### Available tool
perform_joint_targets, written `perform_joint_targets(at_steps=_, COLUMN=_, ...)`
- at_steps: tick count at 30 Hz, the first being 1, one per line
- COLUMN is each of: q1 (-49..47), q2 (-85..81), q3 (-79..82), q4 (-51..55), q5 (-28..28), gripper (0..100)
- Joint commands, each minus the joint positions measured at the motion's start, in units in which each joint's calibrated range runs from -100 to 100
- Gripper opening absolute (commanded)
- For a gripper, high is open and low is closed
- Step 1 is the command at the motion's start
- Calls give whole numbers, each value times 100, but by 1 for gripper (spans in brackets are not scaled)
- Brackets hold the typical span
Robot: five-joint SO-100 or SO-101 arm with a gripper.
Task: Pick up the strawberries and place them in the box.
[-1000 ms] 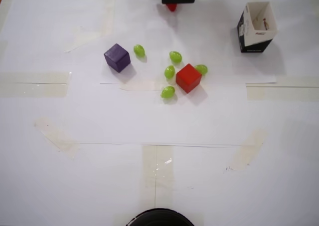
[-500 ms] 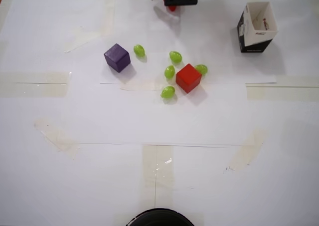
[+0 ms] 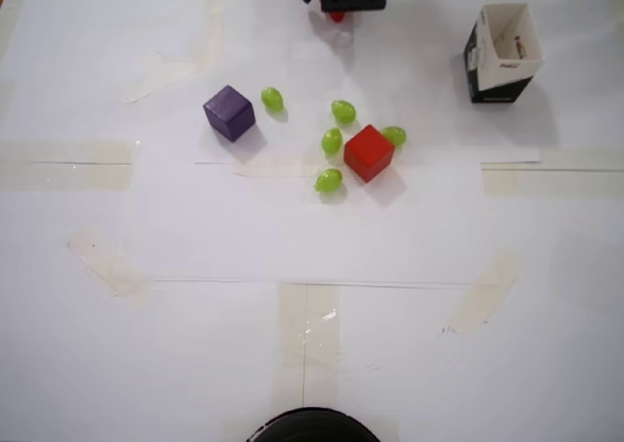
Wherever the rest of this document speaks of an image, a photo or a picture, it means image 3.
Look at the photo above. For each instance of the red plastic strawberry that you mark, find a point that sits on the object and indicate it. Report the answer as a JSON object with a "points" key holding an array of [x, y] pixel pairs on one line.
{"points": [[336, 17]]}

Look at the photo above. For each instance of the white and black carton box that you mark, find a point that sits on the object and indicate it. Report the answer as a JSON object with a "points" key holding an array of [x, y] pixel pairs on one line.
{"points": [[502, 83]]}

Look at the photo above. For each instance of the green plastic grape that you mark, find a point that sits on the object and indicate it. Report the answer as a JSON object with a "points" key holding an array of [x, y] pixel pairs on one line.
{"points": [[396, 136], [272, 99], [331, 141], [343, 111], [328, 180]]}

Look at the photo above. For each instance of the purple wooden cube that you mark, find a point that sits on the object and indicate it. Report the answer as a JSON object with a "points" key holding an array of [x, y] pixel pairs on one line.
{"points": [[229, 115]]}

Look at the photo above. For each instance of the red wooden cube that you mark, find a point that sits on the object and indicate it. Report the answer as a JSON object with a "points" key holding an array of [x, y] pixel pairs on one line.
{"points": [[368, 154]]}

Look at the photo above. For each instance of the black round object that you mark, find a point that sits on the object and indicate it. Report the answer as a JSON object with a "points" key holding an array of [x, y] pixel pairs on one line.
{"points": [[312, 427]]}

